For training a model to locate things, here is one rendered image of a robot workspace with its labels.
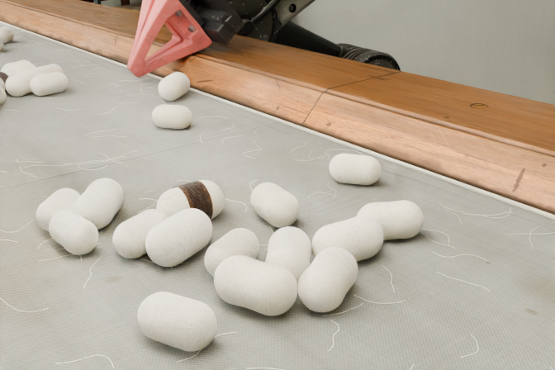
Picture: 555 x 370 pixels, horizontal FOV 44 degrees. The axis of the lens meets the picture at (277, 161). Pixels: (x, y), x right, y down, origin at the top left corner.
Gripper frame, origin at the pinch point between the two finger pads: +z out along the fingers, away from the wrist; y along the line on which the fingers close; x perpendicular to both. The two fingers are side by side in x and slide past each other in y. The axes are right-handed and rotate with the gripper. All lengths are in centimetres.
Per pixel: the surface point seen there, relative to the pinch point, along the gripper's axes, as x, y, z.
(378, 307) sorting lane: -5.3, 41.6, 9.4
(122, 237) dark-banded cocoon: -10.5, 31.1, 13.5
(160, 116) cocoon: -2.9, 13.9, 4.7
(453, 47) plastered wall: 151, -109, -119
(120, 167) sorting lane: -5.7, 18.9, 9.9
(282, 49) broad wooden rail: 7.4, 6.4, -10.0
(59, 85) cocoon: -3.7, -2.0, 6.0
